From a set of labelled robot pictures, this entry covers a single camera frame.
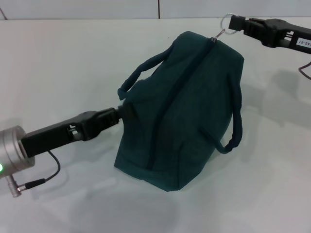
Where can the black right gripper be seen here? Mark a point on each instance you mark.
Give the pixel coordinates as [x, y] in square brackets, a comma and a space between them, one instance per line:
[281, 36]

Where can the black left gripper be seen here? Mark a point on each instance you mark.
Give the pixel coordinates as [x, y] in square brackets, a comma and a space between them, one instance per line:
[68, 133]

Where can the dark teal insulated lunch bag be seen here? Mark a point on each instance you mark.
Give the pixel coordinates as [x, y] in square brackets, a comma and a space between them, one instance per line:
[182, 109]

